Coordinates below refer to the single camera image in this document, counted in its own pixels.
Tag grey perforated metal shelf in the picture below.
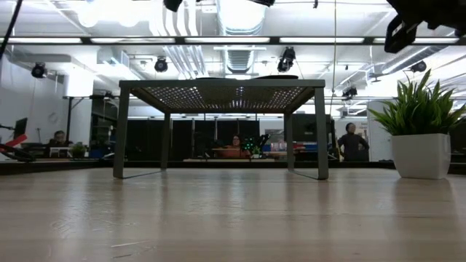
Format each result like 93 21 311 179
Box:
112 79 330 181

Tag small background potted plant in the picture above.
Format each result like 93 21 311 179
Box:
71 143 88 159

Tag thin black slanted rod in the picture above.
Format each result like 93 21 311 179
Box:
0 0 23 59

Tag black partition panels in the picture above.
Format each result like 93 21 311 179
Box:
125 119 261 162

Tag black curved device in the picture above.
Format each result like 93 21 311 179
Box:
0 143 36 163

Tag person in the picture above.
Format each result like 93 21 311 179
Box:
337 122 371 162
45 130 74 158
218 134 252 159

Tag background robot with green lights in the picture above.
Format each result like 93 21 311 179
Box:
242 133 271 154

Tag green plant in white pot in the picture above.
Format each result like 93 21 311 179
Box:
367 68 466 180

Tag red bar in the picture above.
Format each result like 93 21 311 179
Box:
4 133 28 147

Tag black background screen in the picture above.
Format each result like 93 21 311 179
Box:
293 113 334 161

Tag black monitor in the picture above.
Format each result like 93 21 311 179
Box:
13 116 28 141

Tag thin hanging cable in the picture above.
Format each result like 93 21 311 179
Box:
329 0 338 117

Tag silver ventilation duct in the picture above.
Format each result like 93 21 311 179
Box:
216 0 269 74

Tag black teardrop plate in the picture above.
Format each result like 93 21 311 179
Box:
253 74 299 81

